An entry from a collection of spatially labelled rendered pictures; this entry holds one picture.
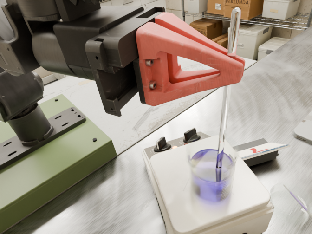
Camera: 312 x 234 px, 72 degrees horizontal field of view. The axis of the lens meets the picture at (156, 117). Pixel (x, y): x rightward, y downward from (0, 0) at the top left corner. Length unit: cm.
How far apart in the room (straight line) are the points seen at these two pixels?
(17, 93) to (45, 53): 18
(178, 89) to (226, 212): 15
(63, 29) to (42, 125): 31
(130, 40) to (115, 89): 5
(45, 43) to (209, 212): 25
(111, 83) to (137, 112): 38
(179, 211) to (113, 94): 16
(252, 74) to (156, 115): 32
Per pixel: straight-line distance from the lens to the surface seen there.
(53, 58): 24
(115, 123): 54
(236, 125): 50
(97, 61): 16
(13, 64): 29
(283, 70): 74
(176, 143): 39
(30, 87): 43
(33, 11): 23
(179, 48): 16
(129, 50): 16
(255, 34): 248
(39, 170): 45
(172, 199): 28
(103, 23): 19
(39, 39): 26
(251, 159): 41
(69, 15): 21
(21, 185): 44
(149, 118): 53
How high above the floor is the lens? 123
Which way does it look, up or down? 38 degrees down
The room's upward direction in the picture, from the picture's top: 10 degrees counter-clockwise
